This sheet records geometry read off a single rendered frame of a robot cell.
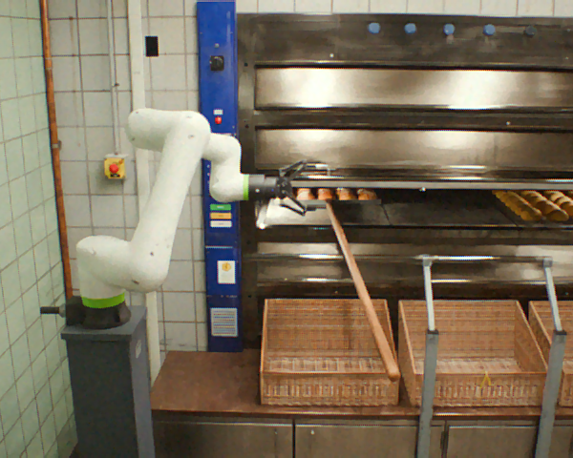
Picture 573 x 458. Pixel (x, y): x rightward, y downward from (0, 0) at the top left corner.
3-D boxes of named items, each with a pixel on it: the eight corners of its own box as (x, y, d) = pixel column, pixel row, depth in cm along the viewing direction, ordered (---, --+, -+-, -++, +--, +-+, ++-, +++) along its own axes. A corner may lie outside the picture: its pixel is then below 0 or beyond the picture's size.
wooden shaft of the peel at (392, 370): (400, 384, 159) (401, 372, 158) (388, 384, 159) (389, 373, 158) (331, 208, 323) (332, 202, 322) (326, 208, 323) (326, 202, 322)
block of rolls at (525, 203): (489, 193, 359) (490, 183, 358) (573, 194, 358) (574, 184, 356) (522, 221, 301) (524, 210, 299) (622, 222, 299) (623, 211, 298)
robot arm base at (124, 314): (34, 327, 183) (31, 308, 181) (53, 307, 197) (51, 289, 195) (123, 329, 182) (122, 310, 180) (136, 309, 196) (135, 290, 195)
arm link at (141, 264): (139, 290, 166) (201, 103, 178) (95, 279, 174) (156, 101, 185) (168, 301, 177) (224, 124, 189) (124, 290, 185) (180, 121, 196)
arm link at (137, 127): (145, 147, 185) (152, 104, 184) (113, 143, 191) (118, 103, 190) (184, 156, 200) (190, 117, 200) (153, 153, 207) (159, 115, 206)
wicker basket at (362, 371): (264, 352, 305) (263, 297, 298) (384, 352, 304) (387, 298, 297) (258, 406, 259) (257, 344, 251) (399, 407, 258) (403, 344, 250)
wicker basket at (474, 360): (393, 353, 303) (396, 299, 296) (512, 353, 302) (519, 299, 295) (410, 408, 257) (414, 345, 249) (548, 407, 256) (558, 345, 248)
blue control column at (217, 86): (247, 306, 507) (244, 18, 448) (268, 306, 507) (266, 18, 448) (212, 455, 322) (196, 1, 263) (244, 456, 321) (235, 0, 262)
